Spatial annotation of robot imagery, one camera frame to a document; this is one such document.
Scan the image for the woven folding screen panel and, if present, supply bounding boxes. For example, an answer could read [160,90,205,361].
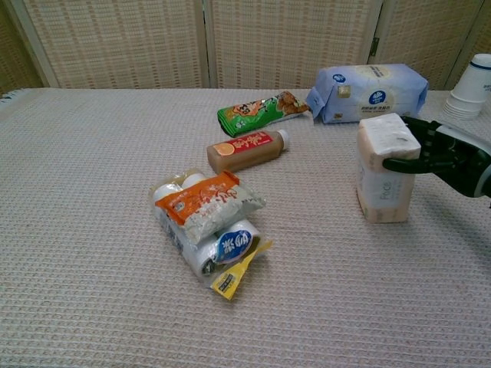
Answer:
[0,0,43,95]
[203,0,384,90]
[444,0,491,90]
[5,0,211,90]
[367,0,486,91]

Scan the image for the green snack bag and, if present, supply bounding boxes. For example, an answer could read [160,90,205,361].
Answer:
[216,90,311,138]

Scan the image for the blue tissue pack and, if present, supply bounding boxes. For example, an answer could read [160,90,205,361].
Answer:
[305,63,430,124]

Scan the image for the orange and white snack bag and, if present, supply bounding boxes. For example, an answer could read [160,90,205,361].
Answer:
[155,170,266,245]

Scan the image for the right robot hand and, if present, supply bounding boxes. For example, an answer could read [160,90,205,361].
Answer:
[382,116,491,199]

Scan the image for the beige woven tablecloth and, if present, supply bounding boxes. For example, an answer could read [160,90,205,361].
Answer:
[0,87,491,368]

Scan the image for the brown drink bottle red label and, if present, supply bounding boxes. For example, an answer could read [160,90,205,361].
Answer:
[206,129,290,173]

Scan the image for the peach facial tissue pack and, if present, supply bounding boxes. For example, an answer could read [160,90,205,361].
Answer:
[355,113,422,225]

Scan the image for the stack of white paper cups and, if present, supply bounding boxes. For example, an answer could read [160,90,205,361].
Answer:
[442,53,491,120]

